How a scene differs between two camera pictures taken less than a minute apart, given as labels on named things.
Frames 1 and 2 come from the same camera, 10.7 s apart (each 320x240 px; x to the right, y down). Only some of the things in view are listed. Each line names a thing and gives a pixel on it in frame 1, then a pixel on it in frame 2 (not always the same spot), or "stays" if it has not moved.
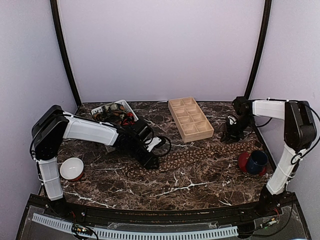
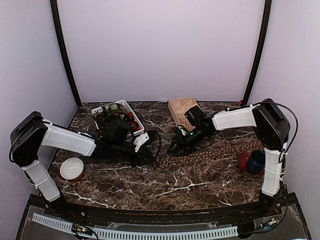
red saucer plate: [242, 163] stays
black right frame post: [267, 7] stays
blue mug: [257, 159] stays
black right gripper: [231, 133] → [181, 143]
